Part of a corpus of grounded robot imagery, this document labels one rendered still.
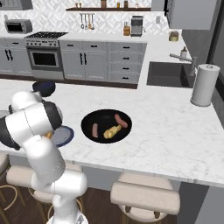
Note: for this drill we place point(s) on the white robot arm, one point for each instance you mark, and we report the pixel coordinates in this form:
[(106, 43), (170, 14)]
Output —
[(43, 157)]

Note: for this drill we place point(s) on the brown sausage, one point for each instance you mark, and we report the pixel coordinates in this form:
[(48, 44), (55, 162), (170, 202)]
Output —
[(95, 130), (121, 120)]

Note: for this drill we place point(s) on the black bowl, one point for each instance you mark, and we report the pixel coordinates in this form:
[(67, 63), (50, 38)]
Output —
[(100, 116)]

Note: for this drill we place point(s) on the yellow bun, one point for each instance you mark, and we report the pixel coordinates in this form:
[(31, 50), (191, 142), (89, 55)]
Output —
[(112, 132), (49, 135)]

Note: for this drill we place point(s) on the grey plate with navy rim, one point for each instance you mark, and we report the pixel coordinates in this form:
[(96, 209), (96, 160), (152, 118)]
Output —
[(64, 136)]

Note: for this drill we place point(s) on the dark blue bowl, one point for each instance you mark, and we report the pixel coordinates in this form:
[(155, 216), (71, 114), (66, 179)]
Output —
[(45, 88)]

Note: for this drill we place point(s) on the grey cupboard run with drawers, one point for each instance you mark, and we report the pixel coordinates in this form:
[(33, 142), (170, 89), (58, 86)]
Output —
[(102, 61)]

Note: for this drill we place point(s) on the dark grey sink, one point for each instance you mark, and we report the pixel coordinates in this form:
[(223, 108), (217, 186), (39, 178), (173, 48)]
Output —
[(167, 74)]

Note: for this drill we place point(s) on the wooden knife block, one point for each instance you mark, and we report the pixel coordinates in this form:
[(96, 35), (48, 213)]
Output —
[(126, 30)]

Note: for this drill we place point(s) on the silver oven with hob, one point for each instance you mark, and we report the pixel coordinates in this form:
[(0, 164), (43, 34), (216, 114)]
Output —
[(45, 57)]

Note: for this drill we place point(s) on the silver coffee machine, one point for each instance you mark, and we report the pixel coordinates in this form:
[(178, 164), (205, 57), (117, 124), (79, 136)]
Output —
[(137, 26)]

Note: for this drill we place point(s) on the beige padded stool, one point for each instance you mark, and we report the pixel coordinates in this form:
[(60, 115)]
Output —
[(145, 195), (20, 176)]

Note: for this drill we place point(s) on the white soap dispenser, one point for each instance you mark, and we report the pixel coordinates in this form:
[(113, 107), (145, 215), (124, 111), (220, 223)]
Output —
[(183, 53)]

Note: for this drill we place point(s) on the silver tap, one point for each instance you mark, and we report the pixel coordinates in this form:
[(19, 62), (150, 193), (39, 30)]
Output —
[(191, 62)]

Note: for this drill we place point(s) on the white paper towel roll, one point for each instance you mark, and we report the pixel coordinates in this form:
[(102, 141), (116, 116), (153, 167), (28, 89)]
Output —
[(204, 86)]

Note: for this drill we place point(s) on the tan round jar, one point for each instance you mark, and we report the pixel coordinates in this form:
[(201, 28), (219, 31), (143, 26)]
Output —
[(173, 36)]

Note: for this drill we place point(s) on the small amber bottle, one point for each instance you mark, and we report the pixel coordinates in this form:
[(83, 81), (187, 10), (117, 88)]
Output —
[(118, 4)]

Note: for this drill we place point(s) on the brown pot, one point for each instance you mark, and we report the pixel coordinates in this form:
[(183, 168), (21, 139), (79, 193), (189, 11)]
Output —
[(103, 3)]

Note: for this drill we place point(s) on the small dark jar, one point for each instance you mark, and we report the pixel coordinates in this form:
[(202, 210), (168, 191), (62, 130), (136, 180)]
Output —
[(126, 4)]

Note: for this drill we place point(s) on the small pale bottle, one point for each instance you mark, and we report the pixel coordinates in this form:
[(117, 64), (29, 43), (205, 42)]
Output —
[(136, 5)]

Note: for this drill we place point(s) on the silver toaster oven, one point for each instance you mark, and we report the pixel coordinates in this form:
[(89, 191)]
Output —
[(18, 26)]

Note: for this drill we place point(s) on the silver extractor hood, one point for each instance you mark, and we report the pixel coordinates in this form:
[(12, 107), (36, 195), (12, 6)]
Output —
[(16, 4)]

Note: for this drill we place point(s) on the rail with hanging tools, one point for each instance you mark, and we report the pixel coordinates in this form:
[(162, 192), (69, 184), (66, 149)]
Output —
[(87, 21)]

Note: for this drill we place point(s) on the wooden wall shelf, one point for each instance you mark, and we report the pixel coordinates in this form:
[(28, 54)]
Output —
[(108, 9)]

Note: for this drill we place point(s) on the white wall socket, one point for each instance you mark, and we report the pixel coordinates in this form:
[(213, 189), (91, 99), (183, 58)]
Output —
[(158, 19)]

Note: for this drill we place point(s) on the grey wall cupboard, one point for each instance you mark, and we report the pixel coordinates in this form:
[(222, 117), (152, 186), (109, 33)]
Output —
[(191, 13)]

